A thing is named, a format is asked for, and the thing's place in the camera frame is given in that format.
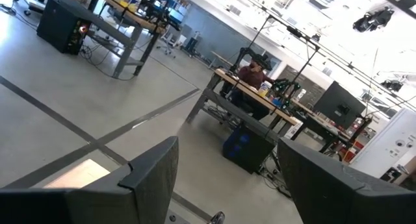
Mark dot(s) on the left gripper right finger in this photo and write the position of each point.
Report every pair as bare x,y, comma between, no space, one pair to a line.
341,198

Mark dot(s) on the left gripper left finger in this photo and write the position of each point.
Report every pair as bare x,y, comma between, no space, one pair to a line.
146,191

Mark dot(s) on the black background robot arm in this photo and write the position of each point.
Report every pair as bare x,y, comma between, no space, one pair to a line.
240,53
286,87

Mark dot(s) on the white cabinet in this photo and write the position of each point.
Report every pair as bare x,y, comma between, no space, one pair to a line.
386,146

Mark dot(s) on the dark work table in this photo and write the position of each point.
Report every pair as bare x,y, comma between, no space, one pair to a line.
321,130

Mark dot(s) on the black computer monitor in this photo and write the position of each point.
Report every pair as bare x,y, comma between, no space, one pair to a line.
338,104

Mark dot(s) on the blue-lit computer tower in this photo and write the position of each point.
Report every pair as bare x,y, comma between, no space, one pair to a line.
247,149

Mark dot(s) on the white yellow container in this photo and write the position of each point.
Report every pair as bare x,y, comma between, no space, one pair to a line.
265,88

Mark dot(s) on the wooden top work table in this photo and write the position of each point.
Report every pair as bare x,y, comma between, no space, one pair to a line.
247,94
130,19

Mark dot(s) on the person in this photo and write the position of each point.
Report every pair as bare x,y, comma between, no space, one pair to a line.
252,78

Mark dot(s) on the black computer tower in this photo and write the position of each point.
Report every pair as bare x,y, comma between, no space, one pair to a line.
61,26

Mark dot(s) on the black ceiling-mounted camera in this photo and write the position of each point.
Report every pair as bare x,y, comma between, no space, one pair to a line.
391,85
373,19

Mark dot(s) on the black background rig frame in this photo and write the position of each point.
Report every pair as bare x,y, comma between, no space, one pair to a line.
294,31

